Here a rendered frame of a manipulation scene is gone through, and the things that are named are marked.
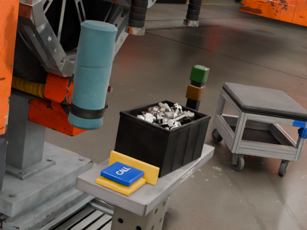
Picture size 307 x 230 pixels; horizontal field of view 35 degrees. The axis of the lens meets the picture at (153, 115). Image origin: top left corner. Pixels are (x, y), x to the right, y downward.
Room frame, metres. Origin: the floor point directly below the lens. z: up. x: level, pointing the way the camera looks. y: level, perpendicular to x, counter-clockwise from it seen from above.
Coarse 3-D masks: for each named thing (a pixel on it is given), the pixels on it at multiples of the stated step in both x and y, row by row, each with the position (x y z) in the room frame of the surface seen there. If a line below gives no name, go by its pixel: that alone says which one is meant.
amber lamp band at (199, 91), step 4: (188, 84) 1.27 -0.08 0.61; (188, 88) 1.27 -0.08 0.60; (192, 88) 1.26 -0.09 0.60; (196, 88) 1.26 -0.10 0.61; (200, 88) 1.26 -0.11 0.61; (204, 88) 1.28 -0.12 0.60; (188, 92) 1.27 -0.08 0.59; (192, 92) 1.26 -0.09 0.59; (196, 92) 1.26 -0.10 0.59; (200, 92) 1.26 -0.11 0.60; (204, 92) 1.29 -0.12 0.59; (188, 96) 1.27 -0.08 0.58; (192, 96) 1.26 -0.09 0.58; (196, 96) 1.26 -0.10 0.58; (200, 96) 1.26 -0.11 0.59; (196, 100) 1.26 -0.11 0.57
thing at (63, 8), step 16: (48, 0) 1.28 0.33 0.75; (64, 0) 1.35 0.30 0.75; (80, 0) 1.42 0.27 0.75; (96, 0) 1.56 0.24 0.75; (48, 16) 1.55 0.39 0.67; (64, 16) 1.54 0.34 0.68; (80, 16) 1.43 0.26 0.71; (96, 16) 1.52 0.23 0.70; (64, 32) 1.48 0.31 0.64; (64, 48) 1.38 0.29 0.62
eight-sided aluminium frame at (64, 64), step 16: (32, 0) 1.06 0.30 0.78; (32, 16) 1.07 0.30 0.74; (112, 16) 1.51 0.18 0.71; (128, 16) 1.50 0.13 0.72; (32, 32) 1.14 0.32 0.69; (48, 32) 1.12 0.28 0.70; (32, 48) 1.16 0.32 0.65; (48, 48) 1.13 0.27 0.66; (48, 64) 1.20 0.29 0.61; (64, 64) 1.20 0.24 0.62
